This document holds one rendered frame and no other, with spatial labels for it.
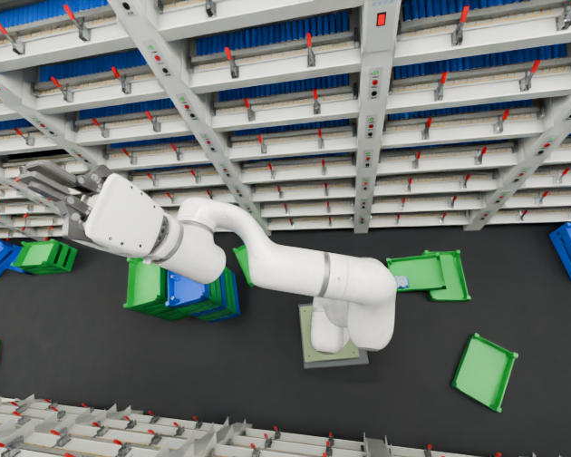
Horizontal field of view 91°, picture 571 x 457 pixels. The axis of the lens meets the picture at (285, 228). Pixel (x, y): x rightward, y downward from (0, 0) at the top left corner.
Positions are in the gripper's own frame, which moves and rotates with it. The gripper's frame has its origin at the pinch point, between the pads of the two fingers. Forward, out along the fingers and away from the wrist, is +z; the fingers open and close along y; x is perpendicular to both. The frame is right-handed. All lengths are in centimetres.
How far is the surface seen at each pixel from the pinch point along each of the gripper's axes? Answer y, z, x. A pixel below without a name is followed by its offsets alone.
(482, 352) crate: 0, -181, 69
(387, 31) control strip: 72, -39, 38
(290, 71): 71, -40, 7
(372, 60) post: 72, -46, 32
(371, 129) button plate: 71, -74, 28
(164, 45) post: 69, -18, -27
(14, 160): 71, -38, -168
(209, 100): 78, -45, -33
